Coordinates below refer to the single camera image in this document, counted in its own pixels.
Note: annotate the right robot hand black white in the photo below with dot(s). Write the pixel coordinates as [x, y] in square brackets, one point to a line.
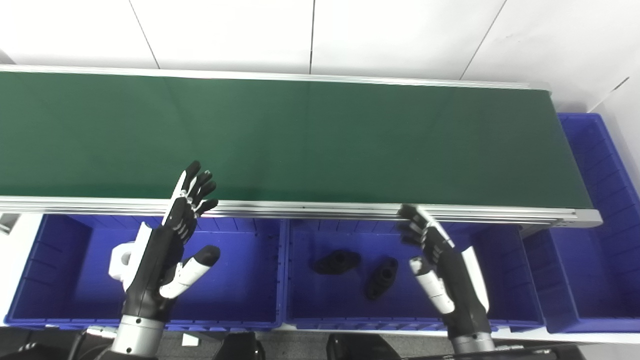
[460, 290]

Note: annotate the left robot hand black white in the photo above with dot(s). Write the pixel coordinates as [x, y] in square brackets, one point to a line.
[150, 280]

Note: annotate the black flange part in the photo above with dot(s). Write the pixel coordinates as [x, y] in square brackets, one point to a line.
[337, 261]
[382, 277]

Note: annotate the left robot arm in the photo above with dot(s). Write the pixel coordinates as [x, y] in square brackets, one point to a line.
[137, 335]

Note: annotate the white block part with hole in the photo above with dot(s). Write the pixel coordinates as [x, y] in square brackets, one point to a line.
[117, 260]

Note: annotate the blue plastic bin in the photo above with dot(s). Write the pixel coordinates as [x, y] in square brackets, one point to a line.
[240, 285]
[510, 280]
[600, 260]

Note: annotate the black robot body part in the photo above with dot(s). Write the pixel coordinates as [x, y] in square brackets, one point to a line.
[242, 347]
[360, 349]

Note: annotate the green conveyor belt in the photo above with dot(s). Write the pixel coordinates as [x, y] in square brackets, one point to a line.
[310, 210]
[325, 140]

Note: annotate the small white block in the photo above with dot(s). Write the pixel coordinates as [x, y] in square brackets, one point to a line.
[191, 340]

